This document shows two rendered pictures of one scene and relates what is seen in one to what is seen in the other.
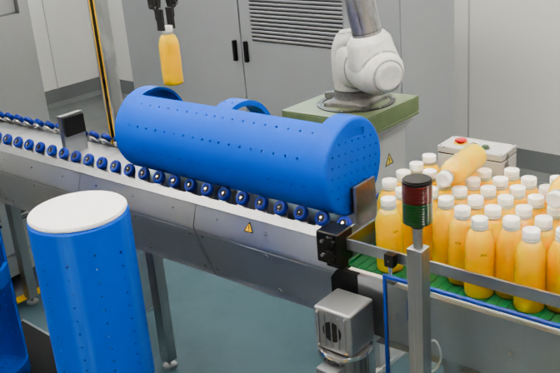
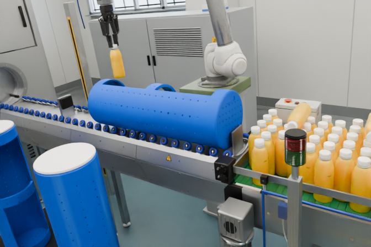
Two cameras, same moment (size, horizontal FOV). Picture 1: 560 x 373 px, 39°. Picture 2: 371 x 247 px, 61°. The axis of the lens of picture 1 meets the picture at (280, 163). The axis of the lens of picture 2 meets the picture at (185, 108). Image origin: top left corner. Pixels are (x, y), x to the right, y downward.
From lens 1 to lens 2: 0.72 m
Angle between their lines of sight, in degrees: 4
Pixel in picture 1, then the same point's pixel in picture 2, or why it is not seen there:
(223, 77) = (143, 74)
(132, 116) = (97, 97)
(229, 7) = (144, 39)
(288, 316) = not seen: hidden behind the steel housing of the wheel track
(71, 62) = (72, 71)
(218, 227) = (150, 157)
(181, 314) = (130, 194)
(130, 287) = (100, 200)
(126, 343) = (100, 234)
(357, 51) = (221, 53)
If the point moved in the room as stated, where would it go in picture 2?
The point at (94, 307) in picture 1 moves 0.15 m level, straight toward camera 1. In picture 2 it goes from (79, 216) to (81, 238)
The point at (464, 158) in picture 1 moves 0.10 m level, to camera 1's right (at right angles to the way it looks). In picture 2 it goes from (302, 112) to (324, 108)
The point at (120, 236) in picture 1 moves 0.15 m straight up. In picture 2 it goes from (92, 172) to (85, 142)
